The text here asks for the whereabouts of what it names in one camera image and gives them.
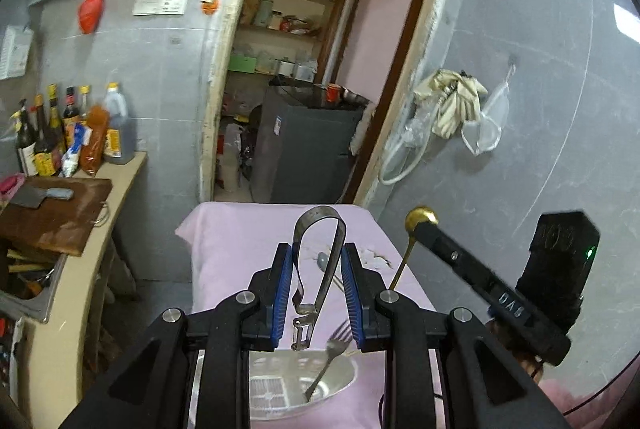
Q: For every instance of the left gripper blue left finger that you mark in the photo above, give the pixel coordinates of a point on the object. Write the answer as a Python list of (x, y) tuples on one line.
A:
[(271, 287)]

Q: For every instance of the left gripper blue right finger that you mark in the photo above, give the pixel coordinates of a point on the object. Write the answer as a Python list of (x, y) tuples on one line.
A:
[(361, 287)]

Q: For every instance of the silver peeler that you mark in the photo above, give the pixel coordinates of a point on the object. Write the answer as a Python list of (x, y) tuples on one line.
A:
[(318, 241)]

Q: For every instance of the silver fork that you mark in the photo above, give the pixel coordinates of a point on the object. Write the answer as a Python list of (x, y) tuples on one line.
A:
[(336, 345)]

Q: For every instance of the white utensil holder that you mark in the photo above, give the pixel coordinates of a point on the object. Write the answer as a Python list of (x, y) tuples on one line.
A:
[(277, 382)]

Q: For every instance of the gold spoon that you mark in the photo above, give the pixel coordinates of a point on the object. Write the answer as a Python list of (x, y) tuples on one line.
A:
[(415, 217)]

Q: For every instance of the dark grey mini fridge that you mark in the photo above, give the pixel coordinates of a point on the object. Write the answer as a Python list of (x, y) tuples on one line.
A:
[(302, 149)]

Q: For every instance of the large oil jug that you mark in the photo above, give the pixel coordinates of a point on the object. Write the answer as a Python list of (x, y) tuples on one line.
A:
[(120, 139)]

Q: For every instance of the hanging cloth gloves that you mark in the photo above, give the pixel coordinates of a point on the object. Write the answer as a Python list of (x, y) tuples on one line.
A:
[(456, 96)]

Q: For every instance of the wooden cutting board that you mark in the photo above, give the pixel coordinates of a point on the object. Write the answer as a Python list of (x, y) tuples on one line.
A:
[(57, 226)]

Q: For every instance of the orange seasoning pouch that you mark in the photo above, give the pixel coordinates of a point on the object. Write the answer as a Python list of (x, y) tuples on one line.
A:
[(94, 141)]

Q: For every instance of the green storage box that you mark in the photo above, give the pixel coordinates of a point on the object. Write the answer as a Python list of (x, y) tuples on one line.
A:
[(242, 63)]

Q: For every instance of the cleaver knife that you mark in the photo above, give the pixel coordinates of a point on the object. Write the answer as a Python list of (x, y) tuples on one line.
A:
[(31, 197)]

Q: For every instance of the dark soy sauce bottle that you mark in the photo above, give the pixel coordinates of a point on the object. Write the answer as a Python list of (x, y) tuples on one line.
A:
[(25, 141)]

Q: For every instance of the red plastic bag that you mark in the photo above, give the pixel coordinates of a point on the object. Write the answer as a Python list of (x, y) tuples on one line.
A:
[(89, 14)]

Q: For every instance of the orange wall plug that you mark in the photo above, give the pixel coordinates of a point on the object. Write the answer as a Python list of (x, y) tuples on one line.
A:
[(209, 7)]

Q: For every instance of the white wall socket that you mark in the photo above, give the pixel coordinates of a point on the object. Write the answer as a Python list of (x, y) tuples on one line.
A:
[(159, 7)]

